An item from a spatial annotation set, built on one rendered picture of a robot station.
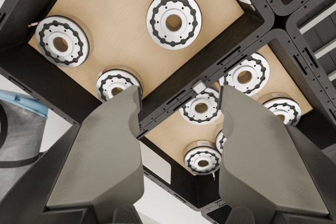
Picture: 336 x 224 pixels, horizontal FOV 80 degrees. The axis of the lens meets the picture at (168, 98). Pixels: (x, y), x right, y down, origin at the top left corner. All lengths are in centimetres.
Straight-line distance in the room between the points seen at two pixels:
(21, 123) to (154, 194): 65
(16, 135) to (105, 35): 26
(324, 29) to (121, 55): 41
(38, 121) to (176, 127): 32
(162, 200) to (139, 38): 76
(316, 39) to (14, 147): 64
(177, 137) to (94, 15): 35
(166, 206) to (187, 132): 57
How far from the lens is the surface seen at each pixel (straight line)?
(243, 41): 34
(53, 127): 83
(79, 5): 46
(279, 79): 52
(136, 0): 43
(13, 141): 50
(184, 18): 39
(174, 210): 107
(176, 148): 58
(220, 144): 54
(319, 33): 51
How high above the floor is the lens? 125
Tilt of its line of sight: 60 degrees down
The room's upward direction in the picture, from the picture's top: 175 degrees counter-clockwise
